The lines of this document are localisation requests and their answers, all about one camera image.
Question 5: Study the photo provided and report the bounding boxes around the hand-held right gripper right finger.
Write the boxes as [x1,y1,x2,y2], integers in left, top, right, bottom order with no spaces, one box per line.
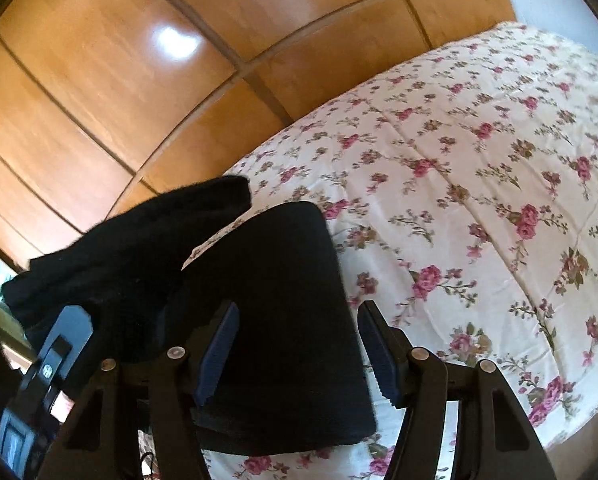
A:
[357,301,560,480]

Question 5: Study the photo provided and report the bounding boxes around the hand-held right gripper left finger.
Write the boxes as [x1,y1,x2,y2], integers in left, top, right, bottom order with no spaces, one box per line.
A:
[52,301,241,480]

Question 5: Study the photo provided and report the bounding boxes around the black pants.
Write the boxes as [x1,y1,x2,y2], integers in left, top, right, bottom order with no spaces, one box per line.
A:
[2,175,378,453]

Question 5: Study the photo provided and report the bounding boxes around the floral bedspread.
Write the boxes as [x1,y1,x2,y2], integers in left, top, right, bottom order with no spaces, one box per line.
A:
[139,22,598,480]

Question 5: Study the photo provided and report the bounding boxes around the wooden wardrobe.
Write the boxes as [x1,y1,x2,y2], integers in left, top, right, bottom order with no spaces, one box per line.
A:
[0,0,520,271]

